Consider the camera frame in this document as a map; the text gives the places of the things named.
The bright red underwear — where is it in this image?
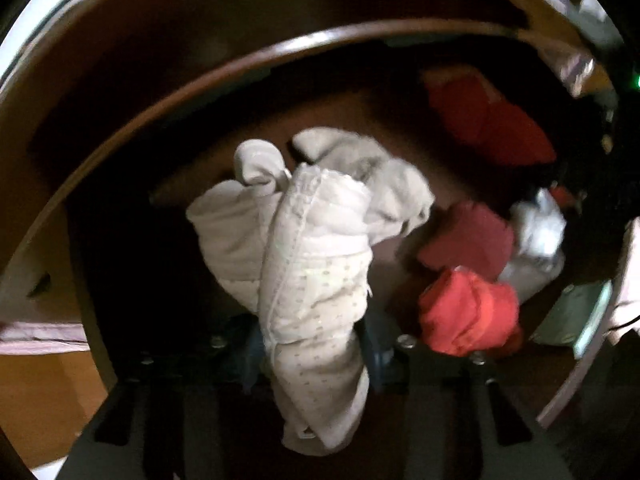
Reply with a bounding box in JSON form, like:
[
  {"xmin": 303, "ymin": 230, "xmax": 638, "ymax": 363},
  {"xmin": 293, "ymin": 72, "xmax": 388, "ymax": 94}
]
[{"xmin": 418, "ymin": 269, "xmax": 523, "ymax": 356}]

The beige dotted underwear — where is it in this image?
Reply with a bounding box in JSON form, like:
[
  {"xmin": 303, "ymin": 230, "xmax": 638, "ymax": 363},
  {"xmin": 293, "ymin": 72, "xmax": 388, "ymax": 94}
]
[{"xmin": 186, "ymin": 127, "xmax": 435, "ymax": 456}]

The dark red underwear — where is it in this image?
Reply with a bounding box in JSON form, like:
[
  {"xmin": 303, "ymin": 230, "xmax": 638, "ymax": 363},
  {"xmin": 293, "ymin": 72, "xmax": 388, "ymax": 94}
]
[{"xmin": 416, "ymin": 200, "xmax": 514, "ymax": 282}]

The white grey sock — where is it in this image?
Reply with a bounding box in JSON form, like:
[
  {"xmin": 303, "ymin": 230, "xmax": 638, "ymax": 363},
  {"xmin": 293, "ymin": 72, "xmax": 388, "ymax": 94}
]
[{"xmin": 498, "ymin": 188, "xmax": 566, "ymax": 304}]

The pink cloth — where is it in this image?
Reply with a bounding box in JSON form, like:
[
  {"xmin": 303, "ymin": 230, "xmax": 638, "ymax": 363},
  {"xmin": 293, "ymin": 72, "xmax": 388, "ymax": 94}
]
[{"xmin": 608, "ymin": 218, "xmax": 640, "ymax": 344}]

